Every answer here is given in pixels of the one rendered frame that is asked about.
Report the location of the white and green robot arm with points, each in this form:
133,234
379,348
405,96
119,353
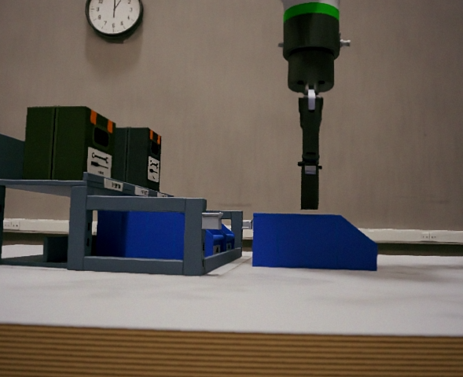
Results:
311,25

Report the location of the grey metal shelf rack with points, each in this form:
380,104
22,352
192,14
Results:
95,192

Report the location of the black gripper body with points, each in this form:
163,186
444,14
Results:
312,69

